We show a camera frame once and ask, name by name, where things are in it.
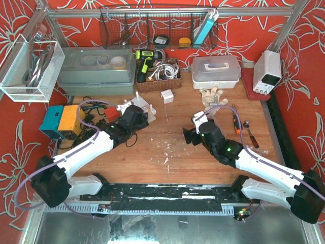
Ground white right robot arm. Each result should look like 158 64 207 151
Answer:
183 120 324 224

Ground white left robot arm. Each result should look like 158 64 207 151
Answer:
31 105 149 207

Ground red cube power socket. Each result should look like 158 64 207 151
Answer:
104 106 119 123

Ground white work gloves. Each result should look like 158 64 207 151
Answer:
199 86 228 112

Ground white cube power adapter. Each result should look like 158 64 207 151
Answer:
160 89 174 104

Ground woven wicker basket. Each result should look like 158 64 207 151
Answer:
135 58 182 93

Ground grey plastic toolbox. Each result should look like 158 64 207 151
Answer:
57 47 136 96

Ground white plastic storage box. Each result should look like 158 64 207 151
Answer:
191 55 241 89

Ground yellow teal soldering station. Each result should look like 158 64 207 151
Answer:
39 105 86 140

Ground red mat under supply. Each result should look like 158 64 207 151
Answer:
241 68 271 101

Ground white bench power supply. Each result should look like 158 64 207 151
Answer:
253 50 281 96

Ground yellow tape measure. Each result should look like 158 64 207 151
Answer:
179 37 191 49

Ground teal white book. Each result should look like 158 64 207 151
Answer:
193 9 219 48

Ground white peg base plate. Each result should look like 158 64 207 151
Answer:
117 92 156 124

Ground black power cable bundle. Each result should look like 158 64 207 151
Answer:
57 96 139 149

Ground white coiled cable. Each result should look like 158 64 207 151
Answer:
154 65 180 81

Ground green black cordless drill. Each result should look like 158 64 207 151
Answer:
136 49 164 83

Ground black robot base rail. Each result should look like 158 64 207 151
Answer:
79 184 259 212

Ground black wire wall basket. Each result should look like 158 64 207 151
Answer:
99 4 218 49

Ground clear acrylic wall bin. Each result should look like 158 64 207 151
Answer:
1 35 65 103

